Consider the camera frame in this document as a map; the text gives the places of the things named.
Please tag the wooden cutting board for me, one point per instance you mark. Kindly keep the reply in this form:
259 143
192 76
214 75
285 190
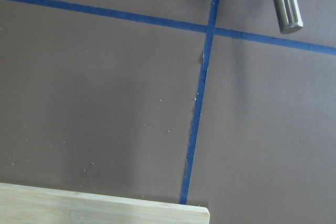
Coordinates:
27 204

